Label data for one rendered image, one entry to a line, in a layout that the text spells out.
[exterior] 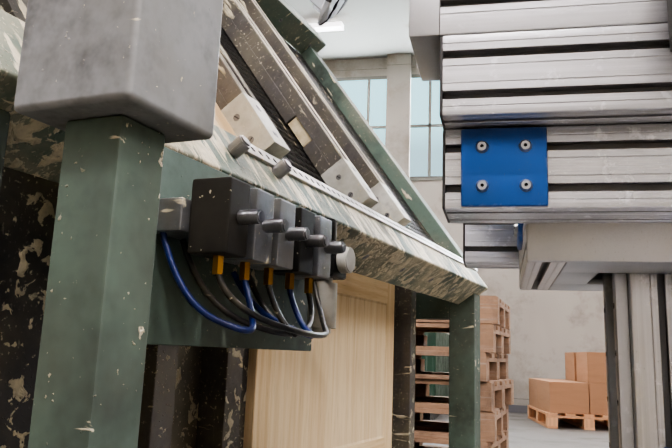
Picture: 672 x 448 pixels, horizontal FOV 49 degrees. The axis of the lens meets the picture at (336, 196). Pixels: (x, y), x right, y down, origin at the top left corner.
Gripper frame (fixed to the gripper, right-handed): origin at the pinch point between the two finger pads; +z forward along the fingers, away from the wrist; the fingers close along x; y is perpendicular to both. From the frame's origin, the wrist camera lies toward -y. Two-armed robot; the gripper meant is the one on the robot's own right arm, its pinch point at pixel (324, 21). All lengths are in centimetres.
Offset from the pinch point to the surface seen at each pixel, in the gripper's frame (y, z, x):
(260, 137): -16, 35, 34
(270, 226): -38, 48, 67
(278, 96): 8.5, 17.4, -16.9
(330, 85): 38, -14, -118
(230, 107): -7.1, 32.0, 32.4
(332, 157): -13.1, 25.5, -14.0
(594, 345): -147, -15, -721
